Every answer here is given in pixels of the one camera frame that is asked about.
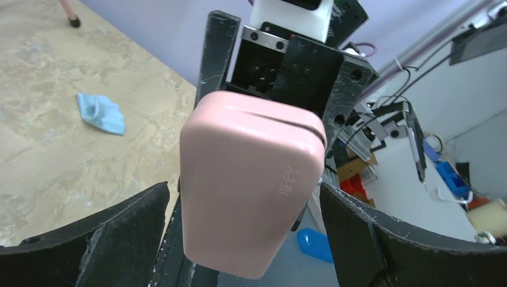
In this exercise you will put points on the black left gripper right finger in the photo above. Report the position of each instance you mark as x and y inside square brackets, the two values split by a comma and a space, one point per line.
[371, 248]

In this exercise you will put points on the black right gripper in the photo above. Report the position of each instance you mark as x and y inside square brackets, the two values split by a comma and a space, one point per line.
[284, 66]

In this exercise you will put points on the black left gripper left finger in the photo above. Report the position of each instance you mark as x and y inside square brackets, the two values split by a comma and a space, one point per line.
[114, 247]

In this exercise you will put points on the pink glasses case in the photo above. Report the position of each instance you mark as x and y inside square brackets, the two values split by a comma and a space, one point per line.
[248, 167]

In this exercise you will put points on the blue plastic case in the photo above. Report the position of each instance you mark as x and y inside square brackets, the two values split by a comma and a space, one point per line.
[314, 244]

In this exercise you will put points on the red plastic bin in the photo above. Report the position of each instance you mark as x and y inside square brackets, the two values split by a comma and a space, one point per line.
[353, 186]

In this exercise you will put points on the cardboard box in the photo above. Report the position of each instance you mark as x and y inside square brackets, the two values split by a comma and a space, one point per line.
[349, 164]

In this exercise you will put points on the cream bucket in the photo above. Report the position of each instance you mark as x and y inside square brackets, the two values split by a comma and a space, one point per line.
[489, 217]

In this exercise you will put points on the crumpled light blue cloth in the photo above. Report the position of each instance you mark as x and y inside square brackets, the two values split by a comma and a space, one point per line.
[100, 112]

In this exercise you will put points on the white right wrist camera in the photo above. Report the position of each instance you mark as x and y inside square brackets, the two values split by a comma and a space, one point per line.
[311, 23]

